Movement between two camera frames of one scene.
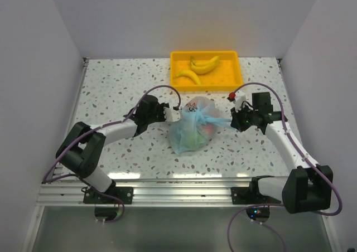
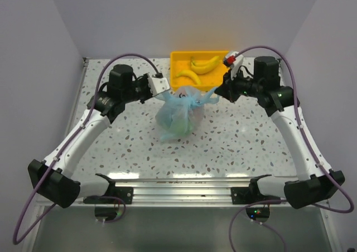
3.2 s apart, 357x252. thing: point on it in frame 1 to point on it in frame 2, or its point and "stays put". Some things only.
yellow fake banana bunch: (201, 67) stays put
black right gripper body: (245, 117) to (242, 85)
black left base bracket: (124, 193) stays put
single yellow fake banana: (189, 73) stays put
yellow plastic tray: (226, 76) stays put
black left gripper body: (158, 115) to (139, 90)
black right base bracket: (251, 195) stays put
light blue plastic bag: (199, 120) to (183, 110)
